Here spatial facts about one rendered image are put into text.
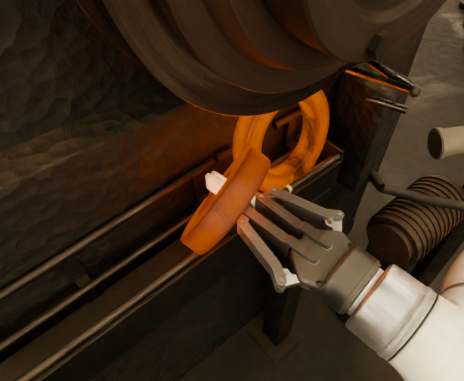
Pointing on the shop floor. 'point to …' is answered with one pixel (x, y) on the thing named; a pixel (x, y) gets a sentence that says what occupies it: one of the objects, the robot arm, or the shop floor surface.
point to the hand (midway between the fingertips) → (231, 190)
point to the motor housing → (412, 225)
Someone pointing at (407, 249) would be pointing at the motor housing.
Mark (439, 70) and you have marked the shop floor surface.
